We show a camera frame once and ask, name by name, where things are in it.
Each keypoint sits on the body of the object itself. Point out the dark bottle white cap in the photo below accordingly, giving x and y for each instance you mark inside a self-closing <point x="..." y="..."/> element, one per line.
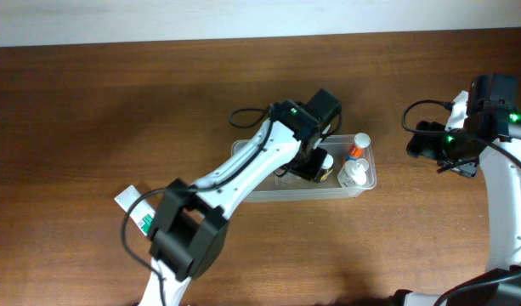
<point x="326" y="168"/>

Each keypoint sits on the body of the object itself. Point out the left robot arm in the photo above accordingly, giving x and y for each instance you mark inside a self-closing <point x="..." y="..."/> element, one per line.
<point x="191" y="221"/>

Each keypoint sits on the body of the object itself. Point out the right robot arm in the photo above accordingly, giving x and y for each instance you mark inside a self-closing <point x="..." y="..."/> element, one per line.
<point x="482" y="134"/>

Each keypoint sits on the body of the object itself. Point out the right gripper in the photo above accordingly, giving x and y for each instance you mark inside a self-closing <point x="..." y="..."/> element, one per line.
<point x="422" y="142"/>

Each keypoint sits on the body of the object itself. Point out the white pump bottle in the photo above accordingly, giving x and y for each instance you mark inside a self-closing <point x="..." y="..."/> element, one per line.
<point x="353" y="173"/>

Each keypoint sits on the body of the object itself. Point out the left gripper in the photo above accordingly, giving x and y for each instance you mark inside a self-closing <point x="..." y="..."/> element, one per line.
<point x="313" y="166"/>

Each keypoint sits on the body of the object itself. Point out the orange tube white cap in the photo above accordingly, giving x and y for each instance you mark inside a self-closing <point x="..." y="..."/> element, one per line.
<point x="361" y="141"/>

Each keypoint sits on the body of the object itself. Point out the white green medicine box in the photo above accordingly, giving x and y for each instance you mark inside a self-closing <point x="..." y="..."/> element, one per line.
<point x="143" y="214"/>

